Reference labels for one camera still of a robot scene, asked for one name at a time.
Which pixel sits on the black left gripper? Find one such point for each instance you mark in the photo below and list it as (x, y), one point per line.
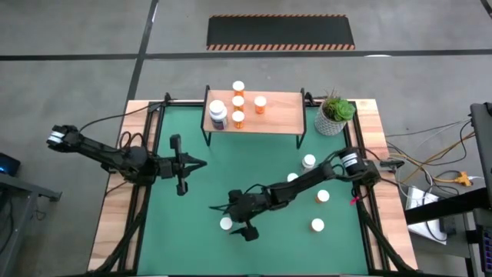
(167, 168)

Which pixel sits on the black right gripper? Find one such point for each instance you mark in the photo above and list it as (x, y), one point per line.
(250, 205)

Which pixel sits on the orange pill bottle white cap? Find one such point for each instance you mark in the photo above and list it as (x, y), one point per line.
(226, 223)
(292, 176)
(238, 115)
(238, 101)
(323, 195)
(238, 85)
(260, 101)
(317, 225)

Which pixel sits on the large white bottle maroon label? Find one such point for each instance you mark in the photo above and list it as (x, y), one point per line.
(217, 106)

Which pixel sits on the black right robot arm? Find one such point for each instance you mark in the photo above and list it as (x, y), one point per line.
(303, 184)

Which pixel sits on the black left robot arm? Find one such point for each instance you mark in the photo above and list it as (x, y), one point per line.
(111, 155)

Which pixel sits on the green table mat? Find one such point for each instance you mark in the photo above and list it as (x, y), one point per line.
(192, 246)

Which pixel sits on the pink tag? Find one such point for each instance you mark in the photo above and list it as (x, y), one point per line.
(353, 200)

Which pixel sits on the succulent in triangle-patterned pot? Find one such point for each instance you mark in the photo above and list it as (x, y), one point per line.
(338, 109)

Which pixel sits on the black hazard-striped floor mat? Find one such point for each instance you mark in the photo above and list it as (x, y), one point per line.
(280, 32)

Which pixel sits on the grey metal desk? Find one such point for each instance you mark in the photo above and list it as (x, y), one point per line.
(30, 187)

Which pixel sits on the small black connector box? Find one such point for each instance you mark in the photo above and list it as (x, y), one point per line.
(392, 164)

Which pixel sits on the black device blue light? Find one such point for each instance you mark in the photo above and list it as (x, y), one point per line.
(7, 165)

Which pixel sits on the white paper box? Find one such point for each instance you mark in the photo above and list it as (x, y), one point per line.
(417, 194)

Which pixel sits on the black desk bar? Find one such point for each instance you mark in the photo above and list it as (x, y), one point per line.
(442, 205)

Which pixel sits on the yellow power splitter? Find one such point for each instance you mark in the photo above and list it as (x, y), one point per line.
(464, 179)

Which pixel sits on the dark keyboard purple keys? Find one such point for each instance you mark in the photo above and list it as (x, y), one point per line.
(487, 246)

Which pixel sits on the black metal table frame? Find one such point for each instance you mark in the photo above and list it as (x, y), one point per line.
(143, 215)

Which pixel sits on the wooden shelf black metal frame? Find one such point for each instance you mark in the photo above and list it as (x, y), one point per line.
(282, 115)

